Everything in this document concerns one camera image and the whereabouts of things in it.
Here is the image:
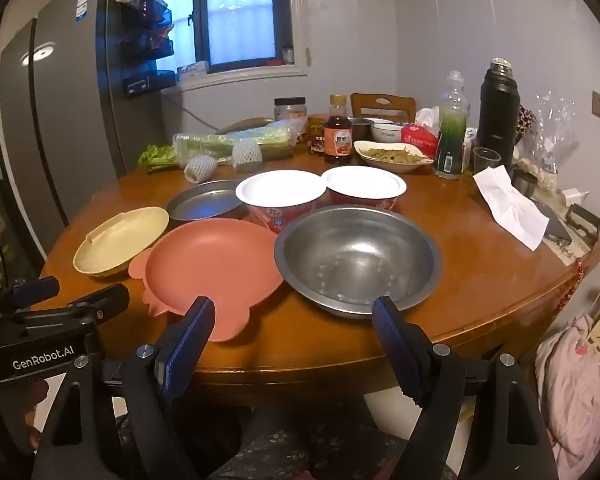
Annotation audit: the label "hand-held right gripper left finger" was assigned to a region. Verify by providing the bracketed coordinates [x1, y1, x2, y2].
[32, 296, 216, 480]

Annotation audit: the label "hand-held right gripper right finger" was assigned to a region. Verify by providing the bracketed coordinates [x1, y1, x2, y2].
[371, 296, 561, 480]

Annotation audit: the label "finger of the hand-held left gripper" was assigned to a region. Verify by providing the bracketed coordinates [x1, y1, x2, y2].
[10, 283, 131, 333]
[0, 276, 61, 312]

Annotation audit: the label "beige plate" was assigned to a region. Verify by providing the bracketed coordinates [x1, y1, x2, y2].
[73, 206, 171, 277]

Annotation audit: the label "pink plate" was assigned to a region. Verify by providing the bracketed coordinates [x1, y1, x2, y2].
[128, 217, 287, 343]

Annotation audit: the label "large steel bowl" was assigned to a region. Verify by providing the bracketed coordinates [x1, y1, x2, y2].
[274, 205, 442, 320]

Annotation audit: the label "metal plate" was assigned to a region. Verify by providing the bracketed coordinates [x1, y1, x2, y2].
[166, 179, 246, 222]

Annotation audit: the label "white-lidded instant noodle bowl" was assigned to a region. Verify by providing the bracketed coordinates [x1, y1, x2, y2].
[235, 170, 328, 235]
[321, 165, 407, 213]

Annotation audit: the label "person's floral trousers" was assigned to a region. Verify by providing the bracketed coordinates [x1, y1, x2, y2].
[120, 405, 431, 480]

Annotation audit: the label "green fruit in foam net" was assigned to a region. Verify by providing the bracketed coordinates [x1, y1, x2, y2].
[231, 137, 262, 168]
[184, 155, 221, 184]

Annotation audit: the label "grey refrigerator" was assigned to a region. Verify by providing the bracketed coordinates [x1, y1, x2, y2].
[0, 0, 168, 266]

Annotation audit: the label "white paper sheet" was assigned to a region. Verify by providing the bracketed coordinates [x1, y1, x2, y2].
[472, 165, 551, 252]

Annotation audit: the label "pink clothing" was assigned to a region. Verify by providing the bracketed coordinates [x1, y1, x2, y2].
[535, 312, 600, 468]

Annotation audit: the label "white dish of food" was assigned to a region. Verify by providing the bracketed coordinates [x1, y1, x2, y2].
[353, 140, 434, 168]

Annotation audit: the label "celery in plastic bag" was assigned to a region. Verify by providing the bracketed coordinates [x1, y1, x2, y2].
[139, 120, 308, 171]

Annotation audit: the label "dark tablet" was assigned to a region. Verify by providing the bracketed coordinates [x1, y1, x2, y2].
[530, 199, 573, 246]

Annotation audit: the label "clear plastic cup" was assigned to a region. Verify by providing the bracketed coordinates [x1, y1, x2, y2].
[472, 147, 502, 176]

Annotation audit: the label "dark metal cup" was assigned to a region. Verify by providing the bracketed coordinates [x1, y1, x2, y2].
[511, 166, 538, 197]

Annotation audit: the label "red tissue pack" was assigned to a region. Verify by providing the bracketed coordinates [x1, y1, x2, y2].
[401, 106, 441, 158]

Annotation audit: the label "dark sauce bottle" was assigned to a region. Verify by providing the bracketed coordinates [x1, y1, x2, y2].
[323, 94, 353, 165]

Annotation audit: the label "white ceramic bowl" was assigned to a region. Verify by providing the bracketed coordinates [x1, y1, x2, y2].
[370, 122, 410, 143]

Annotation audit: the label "plastic bottle of green liquid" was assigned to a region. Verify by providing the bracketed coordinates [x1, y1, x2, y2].
[432, 71, 471, 180]

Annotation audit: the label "black box on windowsill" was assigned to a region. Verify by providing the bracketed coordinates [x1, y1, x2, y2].
[124, 70, 177, 98]

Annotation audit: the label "small steel bowl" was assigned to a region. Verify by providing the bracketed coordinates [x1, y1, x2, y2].
[349, 117, 376, 142]

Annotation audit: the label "chili sauce jar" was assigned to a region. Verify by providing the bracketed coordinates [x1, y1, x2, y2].
[307, 115, 331, 156]

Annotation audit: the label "black metal stand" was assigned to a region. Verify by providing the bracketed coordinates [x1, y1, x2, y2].
[565, 205, 600, 246]

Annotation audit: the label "curved-back wooden chair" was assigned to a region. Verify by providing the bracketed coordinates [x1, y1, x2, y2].
[215, 116, 276, 136]

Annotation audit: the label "white box on windowsill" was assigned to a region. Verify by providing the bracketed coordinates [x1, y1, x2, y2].
[176, 61, 210, 82]

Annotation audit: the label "black thermos flask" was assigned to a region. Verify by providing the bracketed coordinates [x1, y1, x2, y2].
[476, 58, 521, 173]

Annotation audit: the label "dark fridge side rack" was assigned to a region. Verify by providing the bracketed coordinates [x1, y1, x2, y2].
[122, 2, 173, 32]
[120, 35, 175, 61]

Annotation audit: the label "clear plastic wrap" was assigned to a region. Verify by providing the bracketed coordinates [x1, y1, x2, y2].
[527, 91, 576, 196]

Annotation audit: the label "clear jar with dark lid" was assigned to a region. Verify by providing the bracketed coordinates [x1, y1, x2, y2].
[273, 97, 308, 123]

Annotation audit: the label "leopard-print pouch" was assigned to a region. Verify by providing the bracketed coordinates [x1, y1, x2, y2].
[517, 105, 538, 146]

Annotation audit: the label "dark-framed window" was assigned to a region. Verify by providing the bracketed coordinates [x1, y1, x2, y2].
[132, 0, 293, 76]

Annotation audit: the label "black wall cable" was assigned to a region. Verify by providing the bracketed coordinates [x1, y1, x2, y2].
[162, 90, 221, 133]

